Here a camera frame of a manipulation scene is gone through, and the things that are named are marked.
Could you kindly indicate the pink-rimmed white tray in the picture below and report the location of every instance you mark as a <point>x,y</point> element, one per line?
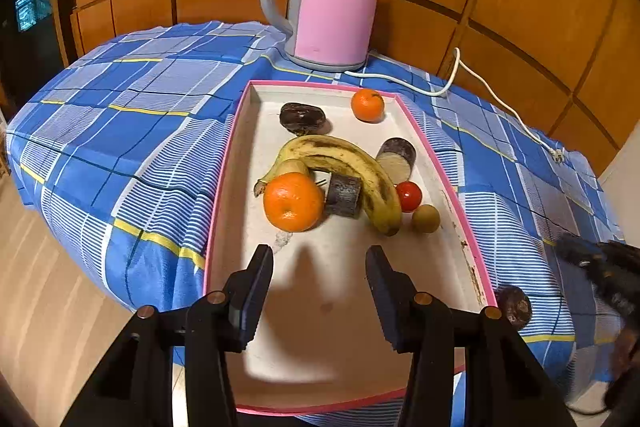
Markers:
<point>320,332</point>

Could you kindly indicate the brown longan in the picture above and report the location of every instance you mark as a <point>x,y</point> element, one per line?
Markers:
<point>295,168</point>
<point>426,219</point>

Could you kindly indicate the spotted yellow banana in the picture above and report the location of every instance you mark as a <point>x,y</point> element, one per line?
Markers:
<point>350,162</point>

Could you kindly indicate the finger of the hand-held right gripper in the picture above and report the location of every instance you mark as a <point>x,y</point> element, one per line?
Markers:
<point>575,250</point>
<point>622,252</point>

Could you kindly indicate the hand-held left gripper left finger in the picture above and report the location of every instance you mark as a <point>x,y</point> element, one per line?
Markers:
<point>252,302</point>

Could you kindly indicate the dark wrinkled fruit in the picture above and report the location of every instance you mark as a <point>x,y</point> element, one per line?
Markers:
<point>514,306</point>
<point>300,115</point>

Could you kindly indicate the blue plaid tablecloth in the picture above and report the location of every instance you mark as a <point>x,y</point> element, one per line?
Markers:
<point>125,132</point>

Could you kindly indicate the dark sugarcane piece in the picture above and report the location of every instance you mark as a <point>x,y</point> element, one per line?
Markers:
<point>397,157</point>
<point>344,197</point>

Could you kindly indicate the dark glass door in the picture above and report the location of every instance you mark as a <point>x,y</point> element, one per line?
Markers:
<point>30,7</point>

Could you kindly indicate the orange mandarin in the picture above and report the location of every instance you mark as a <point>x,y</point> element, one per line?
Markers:
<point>293,203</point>
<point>367,106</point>

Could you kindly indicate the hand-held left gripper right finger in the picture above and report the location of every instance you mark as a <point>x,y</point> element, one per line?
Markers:
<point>385,302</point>

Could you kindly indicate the red tomato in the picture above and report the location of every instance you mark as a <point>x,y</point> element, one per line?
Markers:
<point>409,197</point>

